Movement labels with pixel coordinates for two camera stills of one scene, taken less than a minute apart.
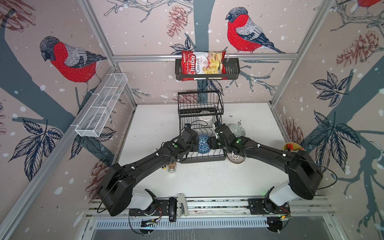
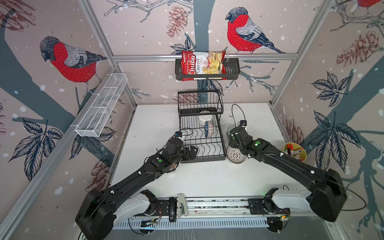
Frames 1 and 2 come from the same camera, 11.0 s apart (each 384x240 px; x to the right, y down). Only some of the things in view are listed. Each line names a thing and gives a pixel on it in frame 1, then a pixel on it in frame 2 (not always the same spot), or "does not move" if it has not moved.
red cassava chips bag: (200, 62) does not move
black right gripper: (211, 142) -> (231, 142)
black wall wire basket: (232, 70) does not move
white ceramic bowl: (205, 120) does not move
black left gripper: (195, 142) -> (189, 156)
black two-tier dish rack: (202, 111) does not move
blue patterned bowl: (203, 146) -> (209, 129)
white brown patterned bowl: (235, 158) does not move
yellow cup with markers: (292, 146) does not move
